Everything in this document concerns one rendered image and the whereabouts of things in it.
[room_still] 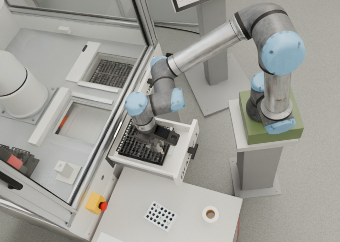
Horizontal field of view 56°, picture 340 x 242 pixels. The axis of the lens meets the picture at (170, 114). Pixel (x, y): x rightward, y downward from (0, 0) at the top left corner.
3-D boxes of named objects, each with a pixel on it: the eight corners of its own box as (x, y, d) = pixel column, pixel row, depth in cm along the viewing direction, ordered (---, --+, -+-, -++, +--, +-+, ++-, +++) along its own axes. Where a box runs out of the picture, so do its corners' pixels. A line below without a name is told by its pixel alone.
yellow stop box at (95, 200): (108, 200, 141) (101, 194, 135) (100, 215, 138) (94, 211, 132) (97, 196, 143) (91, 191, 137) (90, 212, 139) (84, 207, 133)
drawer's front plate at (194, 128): (199, 130, 154) (197, 119, 144) (180, 187, 141) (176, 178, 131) (196, 129, 154) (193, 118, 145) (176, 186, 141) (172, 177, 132)
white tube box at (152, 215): (178, 215, 140) (177, 213, 137) (168, 233, 137) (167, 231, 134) (155, 202, 145) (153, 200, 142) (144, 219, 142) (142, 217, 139)
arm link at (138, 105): (150, 106, 102) (123, 112, 103) (157, 123, 111) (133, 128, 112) (146, 86, 106) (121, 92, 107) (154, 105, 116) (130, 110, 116)
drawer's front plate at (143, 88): (161, 69, 178) (156, 56, 169) (141, 113, 165) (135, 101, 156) (158, 69, 178) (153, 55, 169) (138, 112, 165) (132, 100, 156)
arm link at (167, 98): (177, 74, 109) (146, 81, 110) (184, 101, 103) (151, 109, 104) (181, 87, 116) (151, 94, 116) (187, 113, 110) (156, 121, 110)
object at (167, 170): (194, 131, 152) (193, 125, 147) (177, 182, 141) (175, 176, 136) (120, 114, 165) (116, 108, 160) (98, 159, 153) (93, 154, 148)
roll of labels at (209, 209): (202, 224, 137) (201, 221, 133) (203, 207, 140) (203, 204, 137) (218, 226, 135) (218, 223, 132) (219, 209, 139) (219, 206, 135)
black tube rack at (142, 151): (175, 134, 153) (173, 128, 147) (163, 168, 145) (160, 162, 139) (134, 125, 160) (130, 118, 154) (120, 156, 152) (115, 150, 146)
